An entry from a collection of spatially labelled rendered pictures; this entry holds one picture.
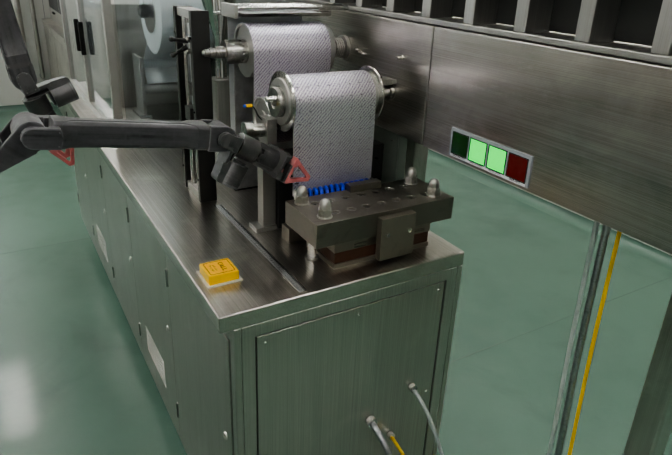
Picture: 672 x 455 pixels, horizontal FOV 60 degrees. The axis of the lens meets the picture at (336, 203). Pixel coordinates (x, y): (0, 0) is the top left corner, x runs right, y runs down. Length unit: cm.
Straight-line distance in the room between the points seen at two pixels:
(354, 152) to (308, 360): 54
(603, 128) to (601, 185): 10
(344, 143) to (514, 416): 137
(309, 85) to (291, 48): 24
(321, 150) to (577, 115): 62
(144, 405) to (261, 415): 106
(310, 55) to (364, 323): 75
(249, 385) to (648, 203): 88
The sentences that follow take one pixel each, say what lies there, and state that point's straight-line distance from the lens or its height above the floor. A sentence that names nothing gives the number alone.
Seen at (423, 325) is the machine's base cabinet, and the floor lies 71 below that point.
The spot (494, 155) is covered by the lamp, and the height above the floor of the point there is 119.
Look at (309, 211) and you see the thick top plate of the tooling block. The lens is 137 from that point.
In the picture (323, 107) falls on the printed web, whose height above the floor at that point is 124.
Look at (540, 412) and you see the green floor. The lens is 251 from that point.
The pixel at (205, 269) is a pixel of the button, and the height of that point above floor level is 92.
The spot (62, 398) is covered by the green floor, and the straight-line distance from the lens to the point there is 256.
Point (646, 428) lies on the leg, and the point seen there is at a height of 67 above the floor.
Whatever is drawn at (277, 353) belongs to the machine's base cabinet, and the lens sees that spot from 134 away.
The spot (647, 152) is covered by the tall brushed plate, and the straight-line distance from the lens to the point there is 112.
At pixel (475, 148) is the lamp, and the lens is 138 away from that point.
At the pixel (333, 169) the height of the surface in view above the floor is 108.
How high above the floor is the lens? 158
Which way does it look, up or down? 23 degrees down
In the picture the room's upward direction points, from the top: 2 degrees clockwise
